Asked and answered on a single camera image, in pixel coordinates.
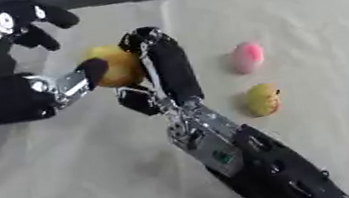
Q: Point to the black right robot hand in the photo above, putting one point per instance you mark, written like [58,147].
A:
[173,67]

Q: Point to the yellow toy fruit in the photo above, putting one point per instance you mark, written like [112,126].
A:
[119,68]

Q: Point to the silver and black right robot arm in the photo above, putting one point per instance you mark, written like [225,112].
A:
[265,160]

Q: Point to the pink toy fruit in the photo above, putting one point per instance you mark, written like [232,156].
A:
[247,57]

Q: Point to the yellow-green toy fruit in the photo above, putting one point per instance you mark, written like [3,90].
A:
[262,99]

